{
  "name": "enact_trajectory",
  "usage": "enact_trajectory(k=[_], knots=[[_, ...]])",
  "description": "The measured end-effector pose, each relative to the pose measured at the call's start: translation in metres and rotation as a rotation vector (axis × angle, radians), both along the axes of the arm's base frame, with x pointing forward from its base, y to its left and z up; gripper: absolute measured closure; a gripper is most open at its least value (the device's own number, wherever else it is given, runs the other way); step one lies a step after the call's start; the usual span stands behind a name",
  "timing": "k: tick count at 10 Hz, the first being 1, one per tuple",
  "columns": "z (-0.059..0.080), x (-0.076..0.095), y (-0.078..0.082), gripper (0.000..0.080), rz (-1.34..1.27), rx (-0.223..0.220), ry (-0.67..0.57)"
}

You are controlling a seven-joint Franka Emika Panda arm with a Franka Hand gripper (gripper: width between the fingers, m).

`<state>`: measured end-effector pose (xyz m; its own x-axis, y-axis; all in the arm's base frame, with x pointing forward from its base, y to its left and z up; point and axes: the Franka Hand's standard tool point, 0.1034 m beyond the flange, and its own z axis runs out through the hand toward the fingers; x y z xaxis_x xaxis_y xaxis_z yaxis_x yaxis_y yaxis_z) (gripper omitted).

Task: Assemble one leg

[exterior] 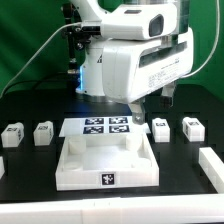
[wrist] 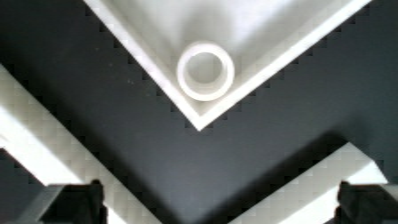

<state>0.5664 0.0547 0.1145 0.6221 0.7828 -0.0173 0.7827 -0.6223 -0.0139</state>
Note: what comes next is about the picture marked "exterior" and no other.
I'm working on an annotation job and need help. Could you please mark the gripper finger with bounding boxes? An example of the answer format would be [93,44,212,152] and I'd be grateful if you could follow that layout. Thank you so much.
[129,101,145,125]
[160,82,176,107]

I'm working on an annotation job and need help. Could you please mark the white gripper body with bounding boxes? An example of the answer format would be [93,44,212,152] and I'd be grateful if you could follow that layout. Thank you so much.
[102,28,193,104]

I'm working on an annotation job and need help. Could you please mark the white square tabletop part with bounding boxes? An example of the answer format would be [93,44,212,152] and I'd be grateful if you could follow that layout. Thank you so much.
[55,133,159,191]

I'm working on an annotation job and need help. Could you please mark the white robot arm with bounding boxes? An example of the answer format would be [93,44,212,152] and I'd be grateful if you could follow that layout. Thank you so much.
[70,0,194,124]

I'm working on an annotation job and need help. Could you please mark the white sheet with markers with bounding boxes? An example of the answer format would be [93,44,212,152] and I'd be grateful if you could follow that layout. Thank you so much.
[59,116,150,137]

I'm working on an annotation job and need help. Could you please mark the green backdrop curtain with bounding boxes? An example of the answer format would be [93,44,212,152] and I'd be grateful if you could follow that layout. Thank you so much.
[0,0,224,98]

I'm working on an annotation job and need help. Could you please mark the white block left edge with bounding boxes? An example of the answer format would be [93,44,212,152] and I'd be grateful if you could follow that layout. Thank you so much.
[0,156,5,179]

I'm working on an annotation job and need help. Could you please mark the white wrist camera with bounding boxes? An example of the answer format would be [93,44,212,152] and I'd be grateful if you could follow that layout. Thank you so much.
[82,3,177,41]

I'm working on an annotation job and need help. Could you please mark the black camera stand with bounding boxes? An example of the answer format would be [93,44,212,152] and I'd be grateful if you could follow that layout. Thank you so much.
[61,3,90,75]

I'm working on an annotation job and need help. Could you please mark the grey camera cable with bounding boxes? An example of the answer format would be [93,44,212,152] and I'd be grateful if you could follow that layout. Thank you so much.
[0,21,83,98]

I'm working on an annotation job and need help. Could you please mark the white right obstacle wall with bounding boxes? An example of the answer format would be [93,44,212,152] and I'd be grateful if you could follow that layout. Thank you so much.
[198,147,224,194]

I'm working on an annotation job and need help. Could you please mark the black cable on table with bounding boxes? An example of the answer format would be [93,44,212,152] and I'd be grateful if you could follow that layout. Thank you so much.
[0,77,81,101]

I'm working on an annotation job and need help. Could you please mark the white front rail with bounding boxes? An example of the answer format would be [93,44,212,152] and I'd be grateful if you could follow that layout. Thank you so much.
[0,194,224,224]

